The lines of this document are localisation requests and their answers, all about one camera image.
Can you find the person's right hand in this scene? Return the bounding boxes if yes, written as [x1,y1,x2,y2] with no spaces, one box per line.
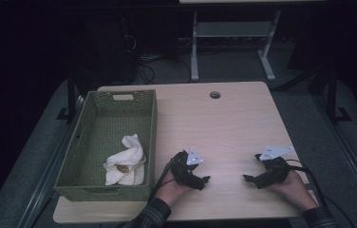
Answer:
[267,170,319,212]

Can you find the black metal stand post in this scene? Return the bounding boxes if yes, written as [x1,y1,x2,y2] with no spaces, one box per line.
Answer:
[56,70,80,123]
[326,67,353,124]

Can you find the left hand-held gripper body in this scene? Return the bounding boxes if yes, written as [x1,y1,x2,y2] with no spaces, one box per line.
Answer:
[170,146,205,191]

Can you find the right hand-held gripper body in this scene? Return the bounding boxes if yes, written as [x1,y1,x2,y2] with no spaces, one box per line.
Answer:
[254,145,295,188]

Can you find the white cloth with brown print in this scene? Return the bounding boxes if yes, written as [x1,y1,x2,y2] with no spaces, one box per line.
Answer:
[103,133,147,187]

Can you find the black floor cables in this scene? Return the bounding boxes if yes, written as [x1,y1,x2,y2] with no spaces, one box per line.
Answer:
[121,17,194,86]

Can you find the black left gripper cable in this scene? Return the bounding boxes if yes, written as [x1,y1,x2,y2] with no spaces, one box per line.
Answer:
[147,151,184,203]

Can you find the grey metal table frame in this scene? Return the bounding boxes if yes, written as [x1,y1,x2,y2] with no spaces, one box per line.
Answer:
[190,9,282,83]

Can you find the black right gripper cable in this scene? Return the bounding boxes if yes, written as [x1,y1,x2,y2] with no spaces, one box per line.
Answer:
[285,159,356,228]

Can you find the aluminium rail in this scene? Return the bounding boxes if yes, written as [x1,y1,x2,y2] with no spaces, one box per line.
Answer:
[311,94,357,211]
[16,94,86,228]

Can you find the green woven basket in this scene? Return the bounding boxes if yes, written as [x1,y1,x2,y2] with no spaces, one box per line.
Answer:
[53,89,159,203]

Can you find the person's left hand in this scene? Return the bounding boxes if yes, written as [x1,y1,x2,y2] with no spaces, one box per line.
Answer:
[158,170,197,207]

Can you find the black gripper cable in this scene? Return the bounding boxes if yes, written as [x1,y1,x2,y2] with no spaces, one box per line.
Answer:
[285,159,356,228]
[147,151,184,203]

